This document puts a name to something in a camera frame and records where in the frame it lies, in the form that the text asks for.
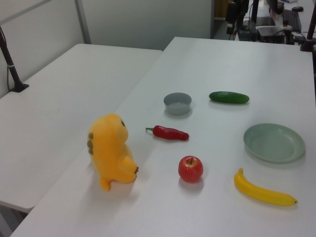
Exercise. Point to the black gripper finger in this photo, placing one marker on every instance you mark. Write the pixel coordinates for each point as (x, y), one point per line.
(232, 27)
(228, 28)

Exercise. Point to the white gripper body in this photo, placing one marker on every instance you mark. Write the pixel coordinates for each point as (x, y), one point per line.
(231, 12)

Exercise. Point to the red apple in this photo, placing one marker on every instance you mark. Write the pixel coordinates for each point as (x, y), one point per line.
(190, 170)

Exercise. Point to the grey bowl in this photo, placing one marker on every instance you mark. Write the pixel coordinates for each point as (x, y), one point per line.
(177, 108)

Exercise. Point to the black equipment box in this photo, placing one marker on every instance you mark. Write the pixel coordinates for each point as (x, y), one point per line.
(270, 33)

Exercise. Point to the black keyboard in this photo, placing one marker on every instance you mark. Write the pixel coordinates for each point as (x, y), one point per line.
(292, 19)

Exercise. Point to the green cucumber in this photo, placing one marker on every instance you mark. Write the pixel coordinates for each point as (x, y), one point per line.
(228, 98)

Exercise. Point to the dark red stand pole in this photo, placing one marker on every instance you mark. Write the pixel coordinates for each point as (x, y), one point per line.
(309, 32)

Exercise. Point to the red chili pepper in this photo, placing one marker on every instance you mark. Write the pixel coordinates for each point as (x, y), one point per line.
(170, 133)

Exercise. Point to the pale green plate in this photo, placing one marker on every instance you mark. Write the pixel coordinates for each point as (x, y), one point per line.
(274, 144)

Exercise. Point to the yellow banana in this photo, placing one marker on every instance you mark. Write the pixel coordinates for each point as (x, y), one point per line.
(259, 193)

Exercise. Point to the yellow plush toy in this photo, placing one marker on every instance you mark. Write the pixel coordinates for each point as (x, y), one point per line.
(108, 153)

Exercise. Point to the black camera stand pole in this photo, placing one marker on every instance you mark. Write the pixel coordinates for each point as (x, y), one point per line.
(11, 66)

